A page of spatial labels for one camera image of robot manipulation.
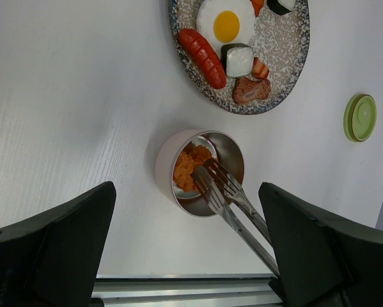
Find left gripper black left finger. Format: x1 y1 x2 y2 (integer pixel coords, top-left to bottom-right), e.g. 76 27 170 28
0 182 116 306

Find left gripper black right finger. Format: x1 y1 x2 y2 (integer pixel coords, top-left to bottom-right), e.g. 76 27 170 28
258 182 383 306

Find stainless steel tongs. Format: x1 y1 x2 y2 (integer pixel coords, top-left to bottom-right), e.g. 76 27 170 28
192 158 280 277

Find green round lid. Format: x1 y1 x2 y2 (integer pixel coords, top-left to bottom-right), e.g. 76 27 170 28
343 93 377 143

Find orange fried nugget toy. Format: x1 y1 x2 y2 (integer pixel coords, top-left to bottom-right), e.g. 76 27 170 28
173 144 213 193

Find stainless steel bowl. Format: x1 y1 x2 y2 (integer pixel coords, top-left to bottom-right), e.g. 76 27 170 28
155 130 245 217

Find fried egg toy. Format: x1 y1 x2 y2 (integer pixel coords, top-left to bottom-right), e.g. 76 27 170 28
196 0 255 46

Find bacon slice toy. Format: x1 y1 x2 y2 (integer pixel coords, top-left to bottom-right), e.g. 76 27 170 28
232 77 271 105

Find white rice cube toy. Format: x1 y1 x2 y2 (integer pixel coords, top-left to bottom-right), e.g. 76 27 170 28
221 43 254 79

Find silver patterned plate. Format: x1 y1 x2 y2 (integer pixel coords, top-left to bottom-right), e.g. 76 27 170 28
168 1 310 115

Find sushi roll toy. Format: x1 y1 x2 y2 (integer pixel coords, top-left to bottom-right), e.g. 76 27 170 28
267 0 296 15

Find aluminium front rail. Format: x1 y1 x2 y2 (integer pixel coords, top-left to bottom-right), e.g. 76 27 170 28
91 274 283 306

